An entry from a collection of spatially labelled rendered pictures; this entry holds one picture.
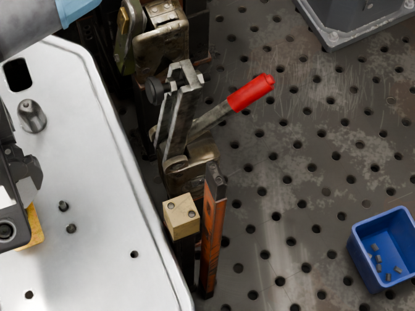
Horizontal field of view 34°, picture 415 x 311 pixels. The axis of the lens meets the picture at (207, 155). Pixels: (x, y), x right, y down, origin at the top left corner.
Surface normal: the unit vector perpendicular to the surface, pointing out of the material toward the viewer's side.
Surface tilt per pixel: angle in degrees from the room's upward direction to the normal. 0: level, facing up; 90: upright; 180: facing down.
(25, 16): 63
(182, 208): 0
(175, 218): 0
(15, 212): 30
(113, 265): 0
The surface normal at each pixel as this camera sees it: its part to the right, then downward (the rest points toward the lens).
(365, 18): 0.46, 0.82
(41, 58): 0.03, -0.40
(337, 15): -0.30, 0.87
